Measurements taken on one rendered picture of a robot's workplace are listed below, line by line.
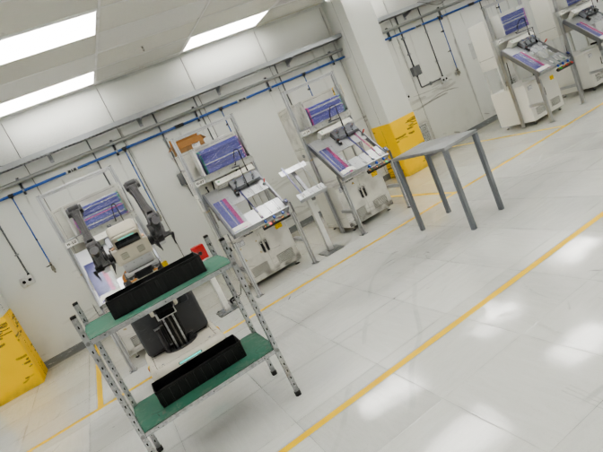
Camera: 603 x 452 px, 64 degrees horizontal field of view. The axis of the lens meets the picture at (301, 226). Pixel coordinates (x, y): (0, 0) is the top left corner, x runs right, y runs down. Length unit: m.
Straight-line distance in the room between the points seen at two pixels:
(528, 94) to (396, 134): 2.01
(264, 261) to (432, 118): 4.65
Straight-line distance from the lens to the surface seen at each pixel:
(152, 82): 7.11
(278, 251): 5.57
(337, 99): 6.21
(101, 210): 5.32
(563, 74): 9.51
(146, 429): 2.99
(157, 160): 6.92
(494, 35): 8.17
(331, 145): 5.97
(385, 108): 7.76
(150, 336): 4.13
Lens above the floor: 1.53
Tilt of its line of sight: 12 degrees down
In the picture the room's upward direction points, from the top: 25 degrees counter-clockwise
